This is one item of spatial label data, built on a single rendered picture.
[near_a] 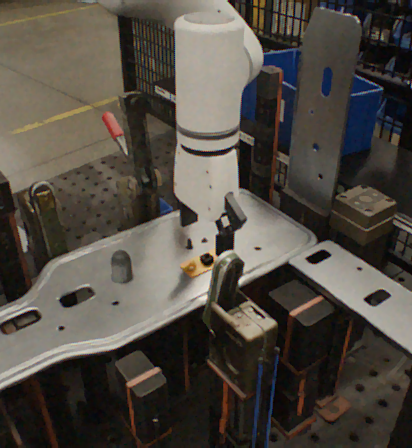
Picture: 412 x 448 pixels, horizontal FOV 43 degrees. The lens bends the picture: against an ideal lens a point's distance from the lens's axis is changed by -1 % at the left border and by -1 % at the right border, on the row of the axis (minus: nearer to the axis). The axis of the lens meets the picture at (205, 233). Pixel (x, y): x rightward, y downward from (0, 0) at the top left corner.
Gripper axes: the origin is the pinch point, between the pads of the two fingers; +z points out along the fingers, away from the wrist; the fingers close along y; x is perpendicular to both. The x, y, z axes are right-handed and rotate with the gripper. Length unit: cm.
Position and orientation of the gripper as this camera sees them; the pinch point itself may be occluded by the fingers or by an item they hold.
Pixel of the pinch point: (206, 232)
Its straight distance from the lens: 80.3
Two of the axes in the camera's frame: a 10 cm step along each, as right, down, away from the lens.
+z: -0.1, 8.1, 5.9
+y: 5.9, 4.8, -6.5
